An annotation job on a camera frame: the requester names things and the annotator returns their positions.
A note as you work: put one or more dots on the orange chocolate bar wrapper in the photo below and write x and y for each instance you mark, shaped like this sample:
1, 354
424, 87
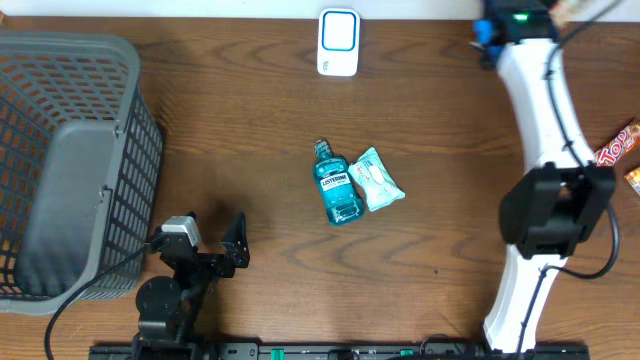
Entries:
621, 144

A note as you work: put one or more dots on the blue Listerine mouthwash bottle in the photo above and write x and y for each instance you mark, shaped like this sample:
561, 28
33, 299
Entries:
342, 203

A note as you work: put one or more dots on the yellow snack chip bag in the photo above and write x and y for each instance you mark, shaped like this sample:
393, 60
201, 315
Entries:
564, 11

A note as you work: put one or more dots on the grey plastic basket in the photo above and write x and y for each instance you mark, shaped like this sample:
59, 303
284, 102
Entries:
80, 162

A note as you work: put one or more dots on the mint green snack packet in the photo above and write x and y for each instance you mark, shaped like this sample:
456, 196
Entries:
372, 177

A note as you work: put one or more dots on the white barcode scanner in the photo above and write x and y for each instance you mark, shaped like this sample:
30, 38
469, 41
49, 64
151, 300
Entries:
338, 42

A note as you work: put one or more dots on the small orange snack packet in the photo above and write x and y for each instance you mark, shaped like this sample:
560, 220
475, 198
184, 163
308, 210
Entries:
633, 179

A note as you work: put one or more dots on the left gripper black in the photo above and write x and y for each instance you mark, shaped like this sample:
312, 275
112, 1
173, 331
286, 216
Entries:
234, 256

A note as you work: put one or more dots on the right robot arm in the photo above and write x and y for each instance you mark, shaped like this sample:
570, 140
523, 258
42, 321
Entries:
562, 194

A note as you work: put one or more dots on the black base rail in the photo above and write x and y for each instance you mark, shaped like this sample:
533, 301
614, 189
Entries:
254, 351

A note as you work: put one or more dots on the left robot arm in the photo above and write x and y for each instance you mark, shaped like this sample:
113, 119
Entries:
169, 305

